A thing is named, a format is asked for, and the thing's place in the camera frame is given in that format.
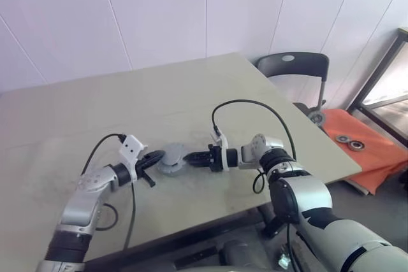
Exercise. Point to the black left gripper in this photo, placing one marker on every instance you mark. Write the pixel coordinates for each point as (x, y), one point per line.
(144, 165)

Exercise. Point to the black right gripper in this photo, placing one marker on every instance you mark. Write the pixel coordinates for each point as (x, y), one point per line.
(215, 159)

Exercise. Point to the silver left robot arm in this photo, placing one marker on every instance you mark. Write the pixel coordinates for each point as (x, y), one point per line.
(83, 195)

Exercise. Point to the orange cloth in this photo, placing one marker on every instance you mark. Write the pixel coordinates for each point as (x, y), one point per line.
(373, 163)

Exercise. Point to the black folding chair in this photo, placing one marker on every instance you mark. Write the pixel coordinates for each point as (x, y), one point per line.
(299, 61)

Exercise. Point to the dark window frame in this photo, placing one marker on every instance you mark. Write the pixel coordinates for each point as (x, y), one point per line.
(376, 77)

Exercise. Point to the black table leg brace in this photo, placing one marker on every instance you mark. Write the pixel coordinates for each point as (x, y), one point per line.
(274, 221)

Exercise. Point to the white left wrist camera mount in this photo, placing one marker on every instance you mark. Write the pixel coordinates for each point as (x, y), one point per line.
(130, 149)

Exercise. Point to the white flat board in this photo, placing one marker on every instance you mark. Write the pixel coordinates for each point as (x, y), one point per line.
(358, 187)

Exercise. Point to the large grey bearing wheel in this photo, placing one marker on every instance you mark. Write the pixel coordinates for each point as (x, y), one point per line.
(317, 118)

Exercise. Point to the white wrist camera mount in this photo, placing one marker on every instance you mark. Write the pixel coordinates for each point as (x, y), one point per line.
(130, 149)
(224, 154)

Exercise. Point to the small silver green floor object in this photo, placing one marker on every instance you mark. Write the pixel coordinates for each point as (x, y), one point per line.
(283, 260)

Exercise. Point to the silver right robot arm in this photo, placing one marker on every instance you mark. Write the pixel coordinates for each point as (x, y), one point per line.
(303, 195)

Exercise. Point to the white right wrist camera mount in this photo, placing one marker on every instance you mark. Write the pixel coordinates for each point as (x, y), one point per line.
(224, 154)

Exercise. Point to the round silver motor lid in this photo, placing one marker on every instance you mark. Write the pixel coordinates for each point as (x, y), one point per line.
(174, 154)

